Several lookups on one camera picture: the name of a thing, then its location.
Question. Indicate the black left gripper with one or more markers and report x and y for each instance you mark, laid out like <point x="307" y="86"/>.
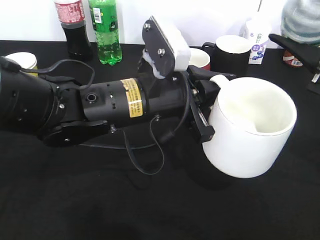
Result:
<point x="182" y="94"/>

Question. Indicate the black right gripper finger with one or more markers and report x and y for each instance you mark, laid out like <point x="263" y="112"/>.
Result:
<point x="308" y="54"/>

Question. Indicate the water bottle green label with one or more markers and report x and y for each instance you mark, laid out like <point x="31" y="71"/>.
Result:
<point x="300" y="21"/>

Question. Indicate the white ceramic mug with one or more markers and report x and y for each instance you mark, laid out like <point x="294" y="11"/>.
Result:
<point x="252" y="119"/>

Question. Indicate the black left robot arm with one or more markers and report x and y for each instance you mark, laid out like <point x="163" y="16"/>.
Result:
<point x="61" y="112"/>

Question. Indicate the yellow paper cup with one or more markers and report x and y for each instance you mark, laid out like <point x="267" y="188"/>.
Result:
<point x="26" y="60"/>

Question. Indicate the brown tea drink bottle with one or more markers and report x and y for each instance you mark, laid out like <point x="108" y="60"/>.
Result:
<point x="291" y="60"/>

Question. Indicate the red ceramic mug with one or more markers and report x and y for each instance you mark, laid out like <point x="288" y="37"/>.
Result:
<point x="200" y="59"/>

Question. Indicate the black ceramic mug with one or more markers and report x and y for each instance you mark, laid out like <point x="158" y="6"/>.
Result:
<point x="230" y="54"/>

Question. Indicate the white blueberry milk carton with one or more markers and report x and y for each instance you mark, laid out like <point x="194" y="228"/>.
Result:
<point x="256" y="30"/>

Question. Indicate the green soda bottle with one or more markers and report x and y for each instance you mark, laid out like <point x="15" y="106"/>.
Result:
<point x="105" y="24"/>

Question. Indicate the cola bottle red label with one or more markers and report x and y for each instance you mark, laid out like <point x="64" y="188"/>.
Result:
<point x="71" y="15"/>

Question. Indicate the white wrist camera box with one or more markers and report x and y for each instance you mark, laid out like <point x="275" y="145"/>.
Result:
<point x="165" y="49"/>

